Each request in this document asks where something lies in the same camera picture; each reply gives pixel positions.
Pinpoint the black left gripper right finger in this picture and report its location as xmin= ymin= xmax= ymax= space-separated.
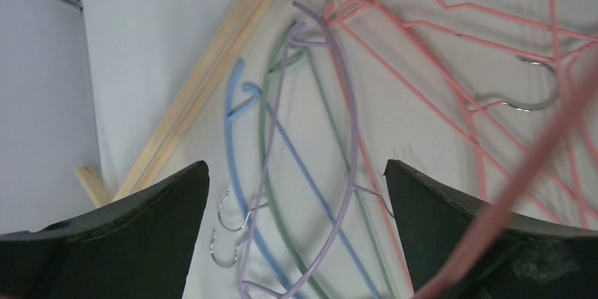
xmin=384 ymin=159 xmax=597 ymax=298

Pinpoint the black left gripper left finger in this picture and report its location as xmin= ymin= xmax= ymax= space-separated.
xmin=1 ymin=161 xmax=209 ymax=298

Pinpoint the purple plastic hanger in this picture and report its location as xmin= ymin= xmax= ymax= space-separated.
xmin=238 ymin=0 xmax=396 ymax=299

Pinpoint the blue plastic hanger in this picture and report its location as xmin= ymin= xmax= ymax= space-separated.
xmin=224 ymin=61 xmax=387 ymax=298

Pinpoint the green plastic hanger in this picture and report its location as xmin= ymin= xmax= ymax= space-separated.
xmin=258 ymin=20 xmax=382 ymax=298

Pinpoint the pink notched hanger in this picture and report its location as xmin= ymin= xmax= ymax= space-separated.
xmin=322 ymin=0 xmax=597 ymax=202

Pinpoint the wooden clothes rack frame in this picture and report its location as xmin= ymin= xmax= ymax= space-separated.
xmin=76 ymin=0 xmax=274 ymax=207

